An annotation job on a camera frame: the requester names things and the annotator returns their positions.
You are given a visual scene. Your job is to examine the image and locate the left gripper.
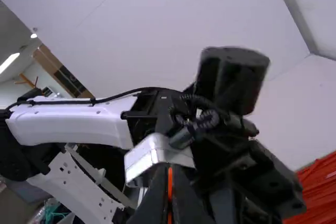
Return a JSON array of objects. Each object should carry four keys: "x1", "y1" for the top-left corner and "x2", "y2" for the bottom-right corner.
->
[{"x1": 190, "y1": 118, "x2": 308, "y2": 224}]

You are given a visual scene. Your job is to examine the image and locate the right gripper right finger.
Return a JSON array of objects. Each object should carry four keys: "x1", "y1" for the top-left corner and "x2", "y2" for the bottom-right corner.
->
[{"x1": 171, "y1": 165, "x2": 214, "y2": 224}]

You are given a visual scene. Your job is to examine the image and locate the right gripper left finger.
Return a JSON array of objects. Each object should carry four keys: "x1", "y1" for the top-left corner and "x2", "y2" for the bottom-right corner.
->
[{"x1": 127, "y1": 165, "x2": 170, "y2": 224}]

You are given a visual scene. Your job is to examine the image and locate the ceiling lamp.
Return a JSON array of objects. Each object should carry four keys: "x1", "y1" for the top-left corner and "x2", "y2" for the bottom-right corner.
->
[{"x1": 0, "y1": 51, "x2": 21, "y2": 76}]

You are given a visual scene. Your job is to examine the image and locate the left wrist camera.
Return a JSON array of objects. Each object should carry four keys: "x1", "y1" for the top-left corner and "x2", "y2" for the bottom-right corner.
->
[{"x1": 123, "y1": 132, "x2": 196, "y2": 184}]

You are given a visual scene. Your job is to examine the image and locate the black cable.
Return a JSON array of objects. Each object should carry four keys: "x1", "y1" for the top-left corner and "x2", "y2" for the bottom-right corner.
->
[{"x1": 170, "y1": 93, "x2": 221, "y2": 133}]

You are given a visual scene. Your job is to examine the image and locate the row of orange cable ties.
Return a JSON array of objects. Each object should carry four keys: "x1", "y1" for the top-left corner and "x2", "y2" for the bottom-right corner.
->
[{"x1": 282, "y1": 150, "x2": 336, "y2": 224}]

